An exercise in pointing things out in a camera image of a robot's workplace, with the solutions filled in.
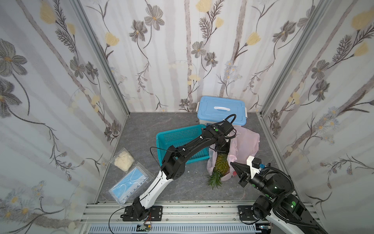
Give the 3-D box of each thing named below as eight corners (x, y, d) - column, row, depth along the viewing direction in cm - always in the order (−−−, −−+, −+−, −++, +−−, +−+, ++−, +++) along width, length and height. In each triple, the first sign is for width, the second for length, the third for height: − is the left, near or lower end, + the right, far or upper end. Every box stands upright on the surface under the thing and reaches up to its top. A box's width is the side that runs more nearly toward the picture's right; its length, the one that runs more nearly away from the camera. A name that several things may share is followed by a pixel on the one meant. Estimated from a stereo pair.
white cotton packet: (111, 163, 94) (109, 161, 92) (125, 150, 101) (123, 147, 98) (125, 174, 89) (123, 172, 87) (139, 159, 96) (138, 157, 94)
